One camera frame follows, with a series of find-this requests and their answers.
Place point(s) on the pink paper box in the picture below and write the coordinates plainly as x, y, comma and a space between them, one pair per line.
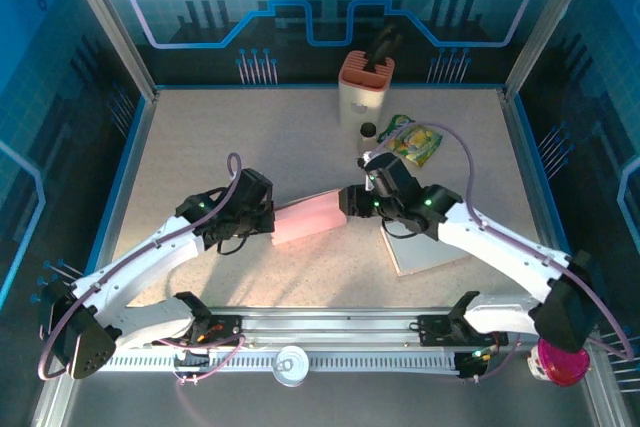
310, 219

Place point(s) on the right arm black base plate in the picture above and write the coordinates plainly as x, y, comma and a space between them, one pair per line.
432, 329

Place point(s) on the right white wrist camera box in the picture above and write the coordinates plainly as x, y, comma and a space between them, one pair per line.
367, 161

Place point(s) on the beige spice bottle black cap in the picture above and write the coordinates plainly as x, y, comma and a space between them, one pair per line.
367, 139

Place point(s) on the aluminium frame post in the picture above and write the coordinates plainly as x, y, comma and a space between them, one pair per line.
115, 32
545, 22

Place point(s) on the black controller board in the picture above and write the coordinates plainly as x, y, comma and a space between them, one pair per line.
192, 357
472, 364

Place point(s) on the silver tin can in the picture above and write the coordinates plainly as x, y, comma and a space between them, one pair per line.
291, 364

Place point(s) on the cream knife block orange top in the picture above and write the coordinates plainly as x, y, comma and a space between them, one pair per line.
362, 97

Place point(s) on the green yellow snack bag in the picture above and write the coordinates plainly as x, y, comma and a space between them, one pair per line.
425, 147

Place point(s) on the container with magenta lid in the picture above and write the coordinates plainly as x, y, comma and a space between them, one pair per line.
560, 369

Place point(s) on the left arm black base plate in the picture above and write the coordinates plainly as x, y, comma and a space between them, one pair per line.
227, 329

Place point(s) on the aluminium mounting rail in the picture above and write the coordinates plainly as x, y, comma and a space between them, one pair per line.
325, 324

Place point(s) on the white paper box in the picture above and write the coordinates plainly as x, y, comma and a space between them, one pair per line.
430, 257

